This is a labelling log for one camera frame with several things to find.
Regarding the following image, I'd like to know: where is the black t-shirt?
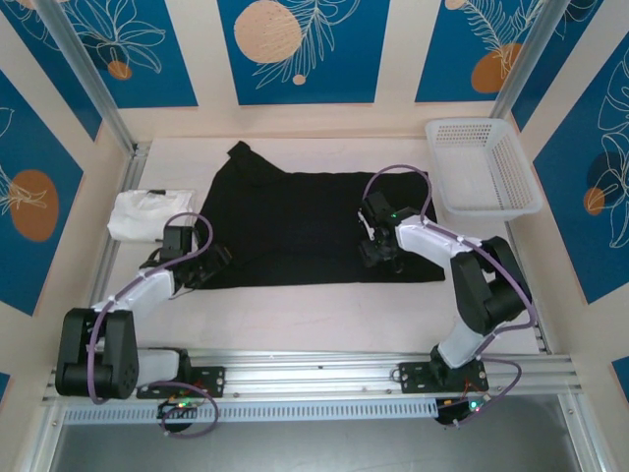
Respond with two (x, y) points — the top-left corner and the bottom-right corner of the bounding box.
(196, 141), (446, 291)

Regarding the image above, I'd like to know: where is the folded white t-shirt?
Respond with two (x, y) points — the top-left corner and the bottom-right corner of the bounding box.
(106, 188), (197, 245)

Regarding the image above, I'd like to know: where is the white perforated plastic basket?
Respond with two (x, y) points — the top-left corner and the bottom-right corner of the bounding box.
(425, 117), (543, 216)

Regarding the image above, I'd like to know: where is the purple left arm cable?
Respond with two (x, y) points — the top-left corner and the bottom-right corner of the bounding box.
(86, 211), (220, 439)

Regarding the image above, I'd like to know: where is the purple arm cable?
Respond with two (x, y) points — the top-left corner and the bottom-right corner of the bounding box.
(365, 164), (538, 428)
(86, 211), (220, 439)

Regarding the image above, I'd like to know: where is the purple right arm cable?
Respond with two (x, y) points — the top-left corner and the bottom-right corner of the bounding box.
(365, 164), (538, 428)

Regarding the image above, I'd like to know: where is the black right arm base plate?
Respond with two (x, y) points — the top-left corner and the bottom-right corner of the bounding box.
(397, 361), (490, 394)

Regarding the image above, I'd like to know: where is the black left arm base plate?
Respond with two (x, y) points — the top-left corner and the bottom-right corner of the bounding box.
(136, 366), (227, 399)

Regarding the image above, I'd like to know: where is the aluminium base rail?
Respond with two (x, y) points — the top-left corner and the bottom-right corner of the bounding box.
(41, 348), (576, 407)

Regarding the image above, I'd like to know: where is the aluminium frame post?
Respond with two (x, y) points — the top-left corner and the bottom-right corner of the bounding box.
(34, 0), (139, 156)
(493, 0), (564, 119)

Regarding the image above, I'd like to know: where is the white slotted cable duct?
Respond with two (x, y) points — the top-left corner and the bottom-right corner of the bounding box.
(62, 397), (439, 425)

